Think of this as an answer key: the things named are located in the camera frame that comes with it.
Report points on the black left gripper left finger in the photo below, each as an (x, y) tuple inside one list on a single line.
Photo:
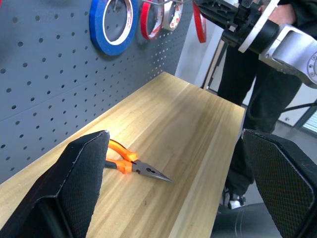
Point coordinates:
[(62, 188)]

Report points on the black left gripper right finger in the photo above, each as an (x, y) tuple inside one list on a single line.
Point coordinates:
[(284, 178)]

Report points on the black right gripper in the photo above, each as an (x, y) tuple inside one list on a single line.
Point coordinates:
[(223, 15)]

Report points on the thin red tape roll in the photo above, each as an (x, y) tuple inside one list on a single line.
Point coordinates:
[(201, 32)]

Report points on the orange black needle-nose pliers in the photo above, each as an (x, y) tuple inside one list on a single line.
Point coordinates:
[(146, 171)]

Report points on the white printed tape roll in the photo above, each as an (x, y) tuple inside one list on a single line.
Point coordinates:
[(173, 23)]

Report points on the wide red tape roll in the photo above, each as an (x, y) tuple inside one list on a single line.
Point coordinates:
[(144, 27)]

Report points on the grey metal pegboard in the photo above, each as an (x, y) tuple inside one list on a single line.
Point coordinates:
[(49, 86)]

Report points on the blue tape roll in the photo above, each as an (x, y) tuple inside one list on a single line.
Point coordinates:
[(95, 37)]

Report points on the bystander bare hand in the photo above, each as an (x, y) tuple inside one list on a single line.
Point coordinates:
[(283, 15)]

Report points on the black white sneaker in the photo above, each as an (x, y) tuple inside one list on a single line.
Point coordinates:
[(234, 203)]

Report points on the black rounded cover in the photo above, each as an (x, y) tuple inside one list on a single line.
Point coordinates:
[(242, 223)]

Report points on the person in black clothes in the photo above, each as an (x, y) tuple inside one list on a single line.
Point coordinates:
[(267, 99)]

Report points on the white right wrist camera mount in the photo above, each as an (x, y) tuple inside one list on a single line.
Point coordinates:
[(257, 24)]

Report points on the wooden door frame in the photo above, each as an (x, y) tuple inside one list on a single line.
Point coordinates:
[(213, 64)]

